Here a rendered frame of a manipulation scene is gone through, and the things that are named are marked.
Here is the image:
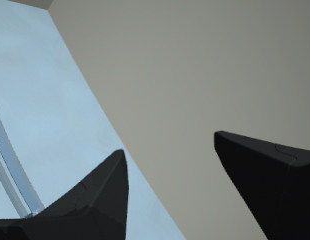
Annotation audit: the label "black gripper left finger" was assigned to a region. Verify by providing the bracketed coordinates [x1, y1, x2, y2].
[0, 149, 130, 240]

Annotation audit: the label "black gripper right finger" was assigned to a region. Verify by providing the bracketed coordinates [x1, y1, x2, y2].
[214, 131, 310, 240]

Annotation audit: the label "low clear walls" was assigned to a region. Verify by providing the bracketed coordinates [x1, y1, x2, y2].
[0, 155, 31, 216]

